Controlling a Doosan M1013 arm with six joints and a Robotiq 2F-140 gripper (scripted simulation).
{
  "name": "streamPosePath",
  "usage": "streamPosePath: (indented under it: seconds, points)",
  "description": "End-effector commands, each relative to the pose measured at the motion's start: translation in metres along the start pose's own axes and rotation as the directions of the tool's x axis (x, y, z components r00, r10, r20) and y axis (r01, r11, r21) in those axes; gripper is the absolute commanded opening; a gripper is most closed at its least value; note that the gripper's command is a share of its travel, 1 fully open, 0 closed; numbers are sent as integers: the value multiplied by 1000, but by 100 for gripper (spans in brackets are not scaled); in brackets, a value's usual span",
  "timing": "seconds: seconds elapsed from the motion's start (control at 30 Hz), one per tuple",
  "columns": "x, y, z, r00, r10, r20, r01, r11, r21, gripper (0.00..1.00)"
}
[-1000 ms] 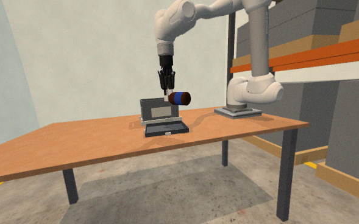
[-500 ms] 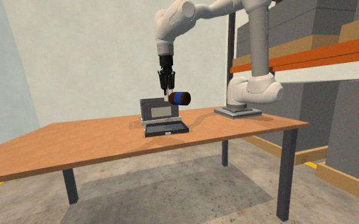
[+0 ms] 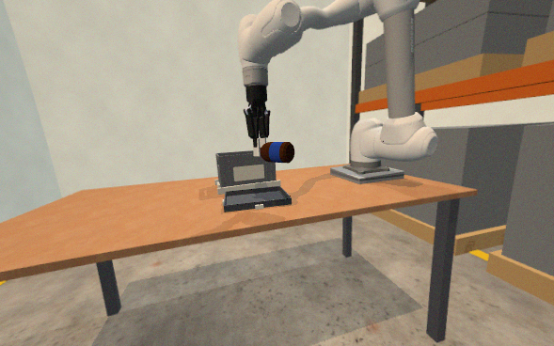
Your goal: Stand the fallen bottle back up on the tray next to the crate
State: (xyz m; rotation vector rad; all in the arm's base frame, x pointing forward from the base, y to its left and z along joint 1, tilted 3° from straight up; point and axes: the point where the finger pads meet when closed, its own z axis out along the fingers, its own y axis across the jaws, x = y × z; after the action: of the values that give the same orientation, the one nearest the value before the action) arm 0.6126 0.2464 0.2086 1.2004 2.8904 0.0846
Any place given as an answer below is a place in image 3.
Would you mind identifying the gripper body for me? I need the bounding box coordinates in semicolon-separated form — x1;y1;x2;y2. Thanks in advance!
245;85;267;118

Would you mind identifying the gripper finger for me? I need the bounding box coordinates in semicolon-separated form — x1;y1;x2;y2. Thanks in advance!
244;104;261;156
259;107;271;148

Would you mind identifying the brown and blue bottle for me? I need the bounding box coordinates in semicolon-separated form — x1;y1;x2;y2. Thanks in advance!
261;142;294;163

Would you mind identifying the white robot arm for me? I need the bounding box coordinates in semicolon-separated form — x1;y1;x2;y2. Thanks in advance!
238;0;438;175

